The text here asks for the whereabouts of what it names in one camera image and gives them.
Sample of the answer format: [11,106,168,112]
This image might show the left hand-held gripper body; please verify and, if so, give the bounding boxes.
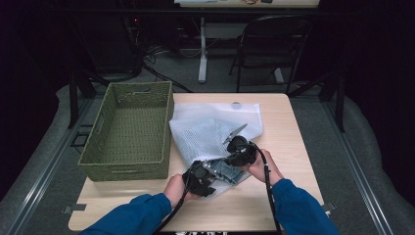
[181,160,218,198]

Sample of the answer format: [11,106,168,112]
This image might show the light blue denim garment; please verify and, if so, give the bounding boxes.
[204,158,250,186]

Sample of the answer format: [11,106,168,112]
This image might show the dark cabinet with red light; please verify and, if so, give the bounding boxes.
[65,13,145,74]

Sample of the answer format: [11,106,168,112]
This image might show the white mesh laundry bag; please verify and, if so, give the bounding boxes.
[168,102,264,199]

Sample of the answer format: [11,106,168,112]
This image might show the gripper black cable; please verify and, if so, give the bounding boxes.
[153,175,194,235]
[249,141,283,235]

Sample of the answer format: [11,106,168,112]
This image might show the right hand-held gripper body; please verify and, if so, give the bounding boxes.
[222,122,258,167]

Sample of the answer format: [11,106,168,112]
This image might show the metal floor rail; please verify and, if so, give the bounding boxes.
[321,97,395,235]
[3,97,96,235]

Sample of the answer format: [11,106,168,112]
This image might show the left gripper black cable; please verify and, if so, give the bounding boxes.
[153,175,194,235]

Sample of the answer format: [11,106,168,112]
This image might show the white desk leg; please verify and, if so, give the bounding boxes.
[198,17,208,84]

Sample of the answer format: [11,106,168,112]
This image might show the black metal stand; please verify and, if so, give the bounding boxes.
[68,70,109,130]
[287,70,346,133]

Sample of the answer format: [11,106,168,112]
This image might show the white desk foot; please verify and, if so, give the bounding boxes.
[273,68,286,85]

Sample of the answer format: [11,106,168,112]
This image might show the black floor cables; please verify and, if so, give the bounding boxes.
[141,45,194,94]

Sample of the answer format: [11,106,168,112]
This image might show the black folding chair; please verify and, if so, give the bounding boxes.
[229,14,312,96]

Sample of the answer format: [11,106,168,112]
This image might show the green woven basket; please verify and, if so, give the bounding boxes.
[77,81,174,182]

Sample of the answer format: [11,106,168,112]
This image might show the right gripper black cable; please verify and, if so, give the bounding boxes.
[249,141,283,235]

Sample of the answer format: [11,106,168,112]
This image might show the person's right hand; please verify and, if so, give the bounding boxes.
[243,149,285,186]

